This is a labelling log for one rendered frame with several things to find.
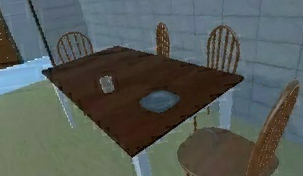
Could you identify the blue-grey square bowl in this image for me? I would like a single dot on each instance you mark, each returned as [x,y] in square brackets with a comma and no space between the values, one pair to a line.
[159,101]

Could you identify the dark brown dining table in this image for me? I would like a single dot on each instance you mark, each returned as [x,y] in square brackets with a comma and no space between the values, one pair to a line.
[131,79]

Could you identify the clear glass cup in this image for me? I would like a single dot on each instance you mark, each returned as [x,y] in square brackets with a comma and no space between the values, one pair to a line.
[106,84]

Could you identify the brown wooden spindle chair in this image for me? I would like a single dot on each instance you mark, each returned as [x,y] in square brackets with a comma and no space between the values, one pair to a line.
[223,49]
[73,46]
[162,40]
[224,155]

